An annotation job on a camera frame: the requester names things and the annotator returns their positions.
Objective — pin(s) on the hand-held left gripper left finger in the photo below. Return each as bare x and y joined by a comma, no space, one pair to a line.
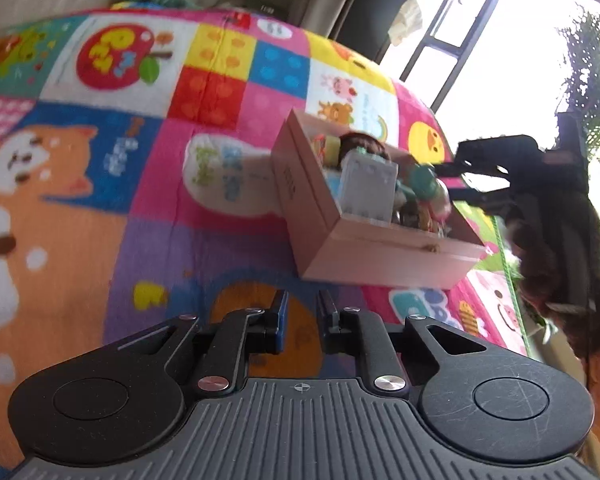
279,322

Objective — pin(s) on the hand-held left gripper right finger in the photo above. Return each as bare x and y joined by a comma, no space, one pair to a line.
326,322

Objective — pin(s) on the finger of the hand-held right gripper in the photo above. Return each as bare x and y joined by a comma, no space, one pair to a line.
495,152
480,197

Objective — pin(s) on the teal round toy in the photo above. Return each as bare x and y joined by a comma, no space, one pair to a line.
422,181

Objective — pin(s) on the pink wooden toy box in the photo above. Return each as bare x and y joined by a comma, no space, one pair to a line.
380,255

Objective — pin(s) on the grey white toy block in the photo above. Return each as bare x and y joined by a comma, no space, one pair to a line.
367,185

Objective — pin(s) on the brown round toy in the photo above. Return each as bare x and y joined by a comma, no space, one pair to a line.
362,142

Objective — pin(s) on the yellow toy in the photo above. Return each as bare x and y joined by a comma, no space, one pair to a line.
326,149

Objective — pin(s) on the person's right hand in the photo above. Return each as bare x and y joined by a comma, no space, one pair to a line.
540,265

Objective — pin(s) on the green leafy plant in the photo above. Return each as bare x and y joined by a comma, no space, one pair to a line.
587,65

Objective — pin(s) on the hanging white cloth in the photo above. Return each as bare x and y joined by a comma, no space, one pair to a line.
406,20

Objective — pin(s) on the colourful cartoon play mat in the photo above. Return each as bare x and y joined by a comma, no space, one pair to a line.
155,200

